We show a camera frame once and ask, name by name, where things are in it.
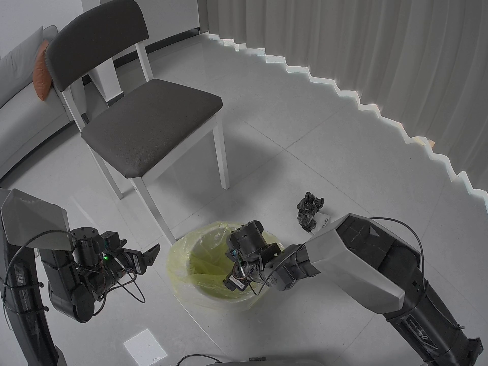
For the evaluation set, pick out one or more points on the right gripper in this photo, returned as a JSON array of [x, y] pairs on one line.
[[244, 276]]

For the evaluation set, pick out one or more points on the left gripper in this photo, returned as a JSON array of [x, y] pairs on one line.
[[133, 263]]

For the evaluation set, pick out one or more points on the yellow plastic bag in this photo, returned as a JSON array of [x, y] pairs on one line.
[[179, 257]]

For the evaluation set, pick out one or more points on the black plastic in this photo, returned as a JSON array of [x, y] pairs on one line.
[[310, 208]]

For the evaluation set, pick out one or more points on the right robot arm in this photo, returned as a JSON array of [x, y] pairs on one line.
[[362, 261]]

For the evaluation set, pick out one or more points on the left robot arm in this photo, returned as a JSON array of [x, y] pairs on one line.
[[34, 219]]

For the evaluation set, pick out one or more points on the white trash bin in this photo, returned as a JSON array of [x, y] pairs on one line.
[[202, 242]]

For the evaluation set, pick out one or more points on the crumpled white paper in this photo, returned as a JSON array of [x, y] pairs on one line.
[[323, 221]]

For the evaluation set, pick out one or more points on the white chair with grey seat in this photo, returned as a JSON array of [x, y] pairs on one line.
[[152, 124]]

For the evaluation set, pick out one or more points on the light grey sofa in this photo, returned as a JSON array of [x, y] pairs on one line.
[[23, 128]]

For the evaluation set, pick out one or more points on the orange cushion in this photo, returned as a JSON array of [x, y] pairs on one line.
[[41, 74]]

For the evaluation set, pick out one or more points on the grey cushion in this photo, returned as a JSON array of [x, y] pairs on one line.
[[19, 63]]

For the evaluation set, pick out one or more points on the beige curtain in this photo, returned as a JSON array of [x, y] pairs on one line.
[[381, 32]]

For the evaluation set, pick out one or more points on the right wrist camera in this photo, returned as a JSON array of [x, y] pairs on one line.
[[233, 252]]

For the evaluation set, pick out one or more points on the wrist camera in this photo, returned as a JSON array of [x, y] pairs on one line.
[[112, 242], [233, 252]]

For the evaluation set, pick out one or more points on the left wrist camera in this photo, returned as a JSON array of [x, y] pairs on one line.
[[112, 242]]

